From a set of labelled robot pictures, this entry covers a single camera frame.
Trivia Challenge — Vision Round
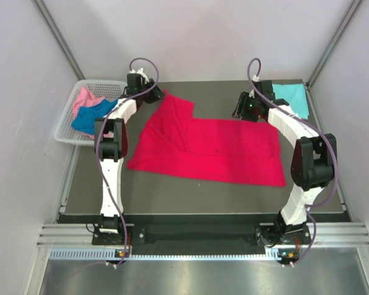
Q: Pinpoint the red t shirt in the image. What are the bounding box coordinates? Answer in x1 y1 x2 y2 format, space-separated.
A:
127 93 286 187

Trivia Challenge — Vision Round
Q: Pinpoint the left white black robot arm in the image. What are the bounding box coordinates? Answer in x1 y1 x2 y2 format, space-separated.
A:
94 68 165 244

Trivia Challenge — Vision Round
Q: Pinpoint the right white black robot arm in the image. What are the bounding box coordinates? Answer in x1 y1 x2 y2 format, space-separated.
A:
232 77 337 248

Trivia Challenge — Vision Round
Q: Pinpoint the folded light blue t shirt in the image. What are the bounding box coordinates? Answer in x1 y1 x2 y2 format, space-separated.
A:
272 84 309 120

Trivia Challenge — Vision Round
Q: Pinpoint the white perforated plastic basket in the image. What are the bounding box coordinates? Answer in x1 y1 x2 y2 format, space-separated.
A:
54 79 127 146

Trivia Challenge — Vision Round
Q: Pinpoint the pink t shirt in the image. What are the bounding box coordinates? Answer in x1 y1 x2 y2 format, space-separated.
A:
72 87 105 119

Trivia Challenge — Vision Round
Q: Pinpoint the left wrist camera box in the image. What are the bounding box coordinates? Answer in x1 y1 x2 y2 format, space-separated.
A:
129 68 150 83

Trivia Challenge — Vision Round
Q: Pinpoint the right aluminium frame post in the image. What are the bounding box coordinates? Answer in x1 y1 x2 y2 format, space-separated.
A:
305 0 364 89

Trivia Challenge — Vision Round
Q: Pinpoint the aluminium frame post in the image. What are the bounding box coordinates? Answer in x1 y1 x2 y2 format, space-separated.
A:
31 0 85 80
305 0 364 89

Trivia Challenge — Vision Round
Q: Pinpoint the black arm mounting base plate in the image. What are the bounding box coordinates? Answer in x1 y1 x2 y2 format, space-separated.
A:
92 224 310 253

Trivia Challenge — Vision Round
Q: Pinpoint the left aluminium frame post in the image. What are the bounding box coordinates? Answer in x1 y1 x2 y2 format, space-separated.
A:
31 0 85 80

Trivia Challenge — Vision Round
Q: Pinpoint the white slotted cable duct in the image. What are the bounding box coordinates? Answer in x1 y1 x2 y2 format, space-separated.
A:
49 248 294 261

